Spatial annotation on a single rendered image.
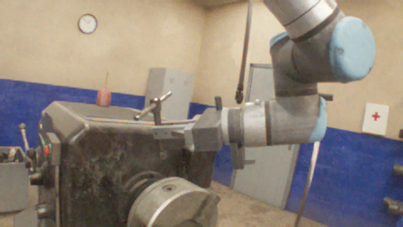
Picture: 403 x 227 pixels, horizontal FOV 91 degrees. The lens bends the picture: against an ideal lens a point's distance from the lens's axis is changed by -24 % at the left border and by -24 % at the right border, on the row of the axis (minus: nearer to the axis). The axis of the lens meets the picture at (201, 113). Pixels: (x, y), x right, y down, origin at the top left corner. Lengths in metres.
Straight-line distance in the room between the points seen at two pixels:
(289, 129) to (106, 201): 0.53
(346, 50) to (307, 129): 0.19
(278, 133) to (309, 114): 0.07
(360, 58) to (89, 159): 0.64
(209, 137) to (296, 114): 0.16
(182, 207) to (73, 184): 0.30
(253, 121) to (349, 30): 0.24
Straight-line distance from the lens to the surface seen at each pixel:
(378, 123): 3.31
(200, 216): 0.67
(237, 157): 0.52
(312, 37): 0.35
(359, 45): 0.37
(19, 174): 2.77
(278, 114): 0.48
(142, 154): 0.76
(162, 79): 4.16
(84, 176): 0.71
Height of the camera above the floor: 1.43
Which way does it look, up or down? 3 degrees down
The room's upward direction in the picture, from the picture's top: 9 degrees clockwise
